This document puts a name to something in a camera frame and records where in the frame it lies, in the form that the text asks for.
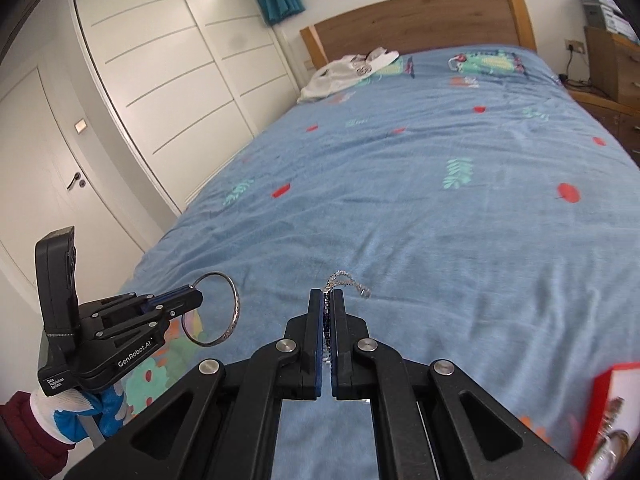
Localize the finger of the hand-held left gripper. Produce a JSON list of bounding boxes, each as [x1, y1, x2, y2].
[[95, 291, 205, 344], [82, 285, 195, 321]]

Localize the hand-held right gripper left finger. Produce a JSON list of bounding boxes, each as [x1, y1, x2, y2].
[[62, 287, 326, 480]]

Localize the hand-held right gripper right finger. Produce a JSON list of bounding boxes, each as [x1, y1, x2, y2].
[[330, 287, 586, 480]]

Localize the silver chain necklace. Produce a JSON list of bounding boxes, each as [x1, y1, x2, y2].
[[322, 270, 372, 366]]

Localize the thin silver bangle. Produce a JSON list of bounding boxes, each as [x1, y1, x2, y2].
[[181, 271, 241, 347]]

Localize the red jewelry box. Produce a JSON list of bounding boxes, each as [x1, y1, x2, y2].
[[571, 362, 640, 480]]

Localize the person's left forearm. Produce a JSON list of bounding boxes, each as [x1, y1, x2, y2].
[[0, 391, 76, 473]]

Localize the person's left hand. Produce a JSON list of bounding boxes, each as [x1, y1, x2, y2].
[[30, 385, 129, 444]]

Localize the white door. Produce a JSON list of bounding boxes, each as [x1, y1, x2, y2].
[[0, 67, 151, 321]]

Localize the white wardrobe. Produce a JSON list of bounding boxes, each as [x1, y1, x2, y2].
[[70, 0, 301, 216]]

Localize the white garment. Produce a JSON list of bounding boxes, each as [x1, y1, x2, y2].
[[298, 47, 401, 105]]

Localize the wooden headboard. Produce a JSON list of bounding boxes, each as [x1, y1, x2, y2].
[[300, 0, 538, 73]]

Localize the wooden dresser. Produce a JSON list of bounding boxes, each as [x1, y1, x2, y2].
[[570, 25, 640, 161]]

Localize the stack of storage boxes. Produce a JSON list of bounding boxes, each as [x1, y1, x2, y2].
[[579, 0, 640, 38]]

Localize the black power cable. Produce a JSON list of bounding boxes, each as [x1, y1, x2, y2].
[[557, 50, 576, 86]]

